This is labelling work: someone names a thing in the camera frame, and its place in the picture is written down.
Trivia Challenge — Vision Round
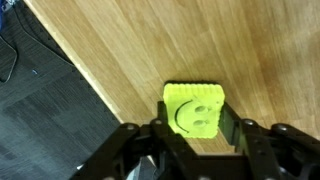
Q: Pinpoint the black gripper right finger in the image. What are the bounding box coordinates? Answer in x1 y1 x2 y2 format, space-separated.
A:
217 101 320 180

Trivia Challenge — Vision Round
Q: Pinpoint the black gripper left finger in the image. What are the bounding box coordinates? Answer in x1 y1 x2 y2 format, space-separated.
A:
70 100 198 180

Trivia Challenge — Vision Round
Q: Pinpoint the yellow smiley sticky notepad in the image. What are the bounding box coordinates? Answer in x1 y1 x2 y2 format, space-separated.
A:
162 81 226 140

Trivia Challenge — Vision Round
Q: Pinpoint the thin black floor cable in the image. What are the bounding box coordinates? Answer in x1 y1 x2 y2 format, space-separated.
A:
0 34 19 84

